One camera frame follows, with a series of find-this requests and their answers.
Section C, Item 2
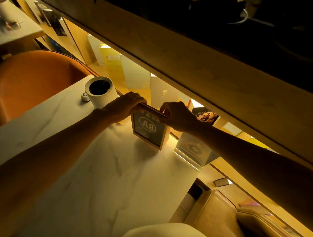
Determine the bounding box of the person's left hand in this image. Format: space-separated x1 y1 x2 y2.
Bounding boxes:
101 91 148 124

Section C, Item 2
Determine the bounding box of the person's right hand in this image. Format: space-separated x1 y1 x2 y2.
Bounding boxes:
159 101 200 134

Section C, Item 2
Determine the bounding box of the wooden framed table sign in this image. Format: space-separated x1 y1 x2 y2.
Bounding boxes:
130 103 171 151

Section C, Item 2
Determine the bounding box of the person's left forearm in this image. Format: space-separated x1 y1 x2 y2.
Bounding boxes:
0 109 115 237

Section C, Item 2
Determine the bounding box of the person's right forearm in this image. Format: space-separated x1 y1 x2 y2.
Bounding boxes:
189 121 313 226

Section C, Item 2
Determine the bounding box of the grey book with portrait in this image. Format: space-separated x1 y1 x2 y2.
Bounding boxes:
150 76 180 109

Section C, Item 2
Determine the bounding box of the cream white book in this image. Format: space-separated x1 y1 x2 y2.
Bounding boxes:
119 54 151 90

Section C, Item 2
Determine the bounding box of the white book with orange spine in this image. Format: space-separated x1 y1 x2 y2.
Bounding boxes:
187 99 205 109

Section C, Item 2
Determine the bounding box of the white cylindrical container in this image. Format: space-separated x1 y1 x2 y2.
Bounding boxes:
84 76 119 109

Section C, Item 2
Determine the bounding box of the dark book with picture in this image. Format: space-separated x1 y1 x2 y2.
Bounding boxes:
191 107 220 125

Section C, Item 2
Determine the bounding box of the clear acrylic sign stand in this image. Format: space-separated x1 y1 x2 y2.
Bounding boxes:
173 132 220 171

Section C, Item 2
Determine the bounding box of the long wooden shelf board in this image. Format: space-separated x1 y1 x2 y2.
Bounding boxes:
37 0 313 170

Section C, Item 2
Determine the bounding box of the white thin book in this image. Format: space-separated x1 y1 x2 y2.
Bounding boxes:
87 34 106 67

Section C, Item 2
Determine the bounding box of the pale book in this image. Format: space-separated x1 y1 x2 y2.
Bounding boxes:
221 122 243 137

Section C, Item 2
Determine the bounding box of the yellow flat book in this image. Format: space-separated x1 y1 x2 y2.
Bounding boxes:
245 137 270 150

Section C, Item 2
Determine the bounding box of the orange leather chair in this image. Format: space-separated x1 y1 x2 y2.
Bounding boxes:
0 50 99 126

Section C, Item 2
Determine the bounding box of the dark cover magazine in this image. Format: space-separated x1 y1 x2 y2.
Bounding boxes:
34 0 68 37

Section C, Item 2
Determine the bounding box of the tan leather seat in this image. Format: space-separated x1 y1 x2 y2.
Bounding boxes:
183 188 294 237

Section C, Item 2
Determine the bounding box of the person's white clothing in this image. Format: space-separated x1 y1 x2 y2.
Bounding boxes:
122 223 207 237

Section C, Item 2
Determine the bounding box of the white side table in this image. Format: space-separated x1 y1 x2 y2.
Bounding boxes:
0 0 46 47

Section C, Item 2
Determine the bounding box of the white vase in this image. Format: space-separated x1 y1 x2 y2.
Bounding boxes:
0 0 19 23

